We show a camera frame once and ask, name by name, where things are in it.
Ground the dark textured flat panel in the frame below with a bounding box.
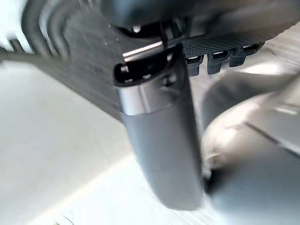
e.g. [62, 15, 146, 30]
[0, 9, 165, 120]

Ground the silver robot leg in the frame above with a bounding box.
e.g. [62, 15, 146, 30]
[201, 71, 300, 174]

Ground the black curved cable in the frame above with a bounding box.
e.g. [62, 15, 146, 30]
[22, 0, 78, 57]

